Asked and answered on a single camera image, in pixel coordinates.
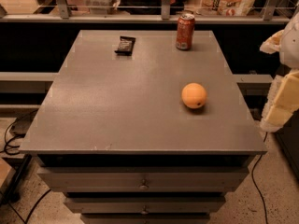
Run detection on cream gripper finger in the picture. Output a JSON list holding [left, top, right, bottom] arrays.
[[274, 70, 299, 112], [260, 105, 292, 133]]

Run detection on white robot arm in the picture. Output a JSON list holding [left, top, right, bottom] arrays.
[[260, 13, 299, 133]]

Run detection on black rxbar chocolate bar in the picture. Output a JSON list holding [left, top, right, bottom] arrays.
[[115, 36, 135, 56]]

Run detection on orange fruit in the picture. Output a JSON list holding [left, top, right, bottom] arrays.
[[181, 83, 207, 109]]

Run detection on red soda can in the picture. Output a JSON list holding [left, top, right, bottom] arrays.
[[176, 13, 195, 50]]

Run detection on grey drawer cabinet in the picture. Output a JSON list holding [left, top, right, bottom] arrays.
[[21, 31, 266, 224]]

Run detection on black bag behind railing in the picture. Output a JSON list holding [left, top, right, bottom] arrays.
[[118, 0, 187, 15]]

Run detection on metal railing shelf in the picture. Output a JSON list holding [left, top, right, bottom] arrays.
[[0, 0, 299, 24]]

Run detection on black cables left floor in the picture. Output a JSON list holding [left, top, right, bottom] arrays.
[[0, 109, 52, 224]]

